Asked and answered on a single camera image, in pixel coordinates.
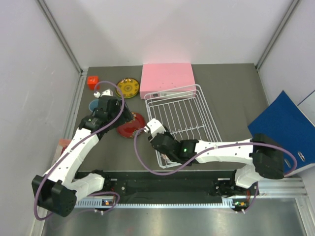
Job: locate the red floral plate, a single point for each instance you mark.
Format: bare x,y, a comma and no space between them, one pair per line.
129,129

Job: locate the yellow patterned plate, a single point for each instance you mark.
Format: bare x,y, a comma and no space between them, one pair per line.
129,87

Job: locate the light blue plastic cup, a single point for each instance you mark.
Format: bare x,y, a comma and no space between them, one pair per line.
93,104

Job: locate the red white patterned bowl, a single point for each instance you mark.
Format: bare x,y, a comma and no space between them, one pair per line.
164,157

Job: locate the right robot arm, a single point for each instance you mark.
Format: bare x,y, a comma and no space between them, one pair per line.
261,156

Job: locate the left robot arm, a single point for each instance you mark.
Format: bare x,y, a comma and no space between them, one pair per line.
57,190

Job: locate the pink binder box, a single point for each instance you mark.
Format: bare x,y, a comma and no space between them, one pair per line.
158,77

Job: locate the red cube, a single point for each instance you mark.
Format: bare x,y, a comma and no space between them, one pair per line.
92,81

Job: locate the white wire dish rack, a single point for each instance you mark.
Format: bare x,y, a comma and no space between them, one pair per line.
185,112

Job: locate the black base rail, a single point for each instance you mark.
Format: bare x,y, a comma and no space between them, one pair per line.
178,187

